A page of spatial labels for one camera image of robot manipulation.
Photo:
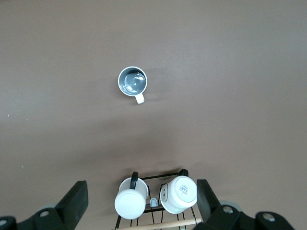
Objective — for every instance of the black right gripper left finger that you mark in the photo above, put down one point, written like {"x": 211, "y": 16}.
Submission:
{"x": 72, "y": 201}

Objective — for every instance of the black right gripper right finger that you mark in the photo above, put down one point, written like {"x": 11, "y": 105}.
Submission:
{"x": 208, "y": 203}

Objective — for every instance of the grey metal cup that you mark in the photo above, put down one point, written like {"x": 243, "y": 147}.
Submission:
{"x": 132, "y": 81}

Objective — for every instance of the white mug with smiley face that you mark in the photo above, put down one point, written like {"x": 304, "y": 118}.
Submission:
{"x": 178, "y": 194}

